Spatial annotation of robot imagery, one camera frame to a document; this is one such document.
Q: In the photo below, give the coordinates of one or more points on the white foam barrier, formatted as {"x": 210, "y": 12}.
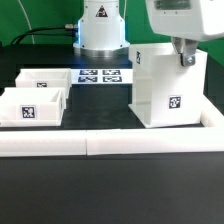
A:
{"x": 211, "y": 116}
{"x": 110, "y": 142}

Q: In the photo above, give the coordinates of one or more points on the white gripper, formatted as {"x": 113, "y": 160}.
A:
{"x": 186, "y": 21}

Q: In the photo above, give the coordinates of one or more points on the white drawer tray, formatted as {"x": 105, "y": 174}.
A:
{"x": 46, "y": 77}
{"x": 26, "y": 107}

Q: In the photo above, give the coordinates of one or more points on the white foam right barrier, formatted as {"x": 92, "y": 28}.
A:
{"x": 211, "y": 116}

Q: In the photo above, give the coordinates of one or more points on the white drawer cabinet box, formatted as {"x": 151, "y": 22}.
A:
{"x": 165, "y": 93}

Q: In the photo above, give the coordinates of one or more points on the white front drawer tray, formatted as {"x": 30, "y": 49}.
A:
{"x": 26, "y": 107}

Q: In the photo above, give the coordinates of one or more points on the fiducial marker sheet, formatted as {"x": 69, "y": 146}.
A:
{"x": 101, "y": 76}

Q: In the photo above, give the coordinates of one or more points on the white rear drawer tray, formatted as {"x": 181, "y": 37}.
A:
{"x": 46, "y": 77}

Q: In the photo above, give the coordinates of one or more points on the white foam front barrier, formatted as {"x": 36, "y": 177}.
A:
{"x": 110, "y": 142}

